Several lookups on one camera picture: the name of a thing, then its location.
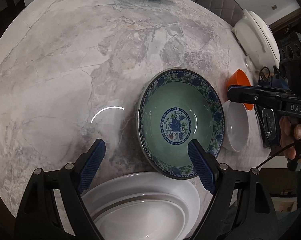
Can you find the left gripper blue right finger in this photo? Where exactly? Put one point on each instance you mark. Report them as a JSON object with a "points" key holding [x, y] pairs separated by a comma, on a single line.
{"points": [[204, 164]]}

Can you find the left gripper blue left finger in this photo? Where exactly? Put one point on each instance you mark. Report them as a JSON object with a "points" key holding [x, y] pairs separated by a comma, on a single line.
{"points": [[88, 164]]}

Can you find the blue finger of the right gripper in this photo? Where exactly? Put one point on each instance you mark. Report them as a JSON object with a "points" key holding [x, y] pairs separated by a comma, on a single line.
{"points": [[243, 94]]}

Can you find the orange plastic bowl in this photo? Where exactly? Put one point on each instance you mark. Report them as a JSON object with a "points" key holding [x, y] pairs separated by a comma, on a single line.
{"points": [[238, 78]]}

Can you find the large white plate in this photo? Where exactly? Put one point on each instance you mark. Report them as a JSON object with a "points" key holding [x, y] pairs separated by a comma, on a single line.
{"points": [[146, 184]]}

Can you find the small white bowl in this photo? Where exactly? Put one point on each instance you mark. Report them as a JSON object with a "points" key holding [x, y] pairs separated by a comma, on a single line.
{"points": [[236, 126]]}

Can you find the green blue patterned bowl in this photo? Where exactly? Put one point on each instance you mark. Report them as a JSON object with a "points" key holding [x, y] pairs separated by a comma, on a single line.
{"points": [[177, 106]]}

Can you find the small white plate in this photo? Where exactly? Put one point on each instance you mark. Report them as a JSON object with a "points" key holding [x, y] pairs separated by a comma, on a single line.
{"points": [[149, 216]]}

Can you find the right hand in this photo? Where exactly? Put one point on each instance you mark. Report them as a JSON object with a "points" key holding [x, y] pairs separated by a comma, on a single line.
{"points": [[289, 134]]}

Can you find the white rice cooker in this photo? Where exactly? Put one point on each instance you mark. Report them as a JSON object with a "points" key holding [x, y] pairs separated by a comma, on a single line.
{"points": [[257, 41]]}

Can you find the grey quilted chair back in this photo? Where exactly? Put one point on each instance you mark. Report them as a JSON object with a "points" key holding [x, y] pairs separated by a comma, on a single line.
{"points": [[228, 10]]}

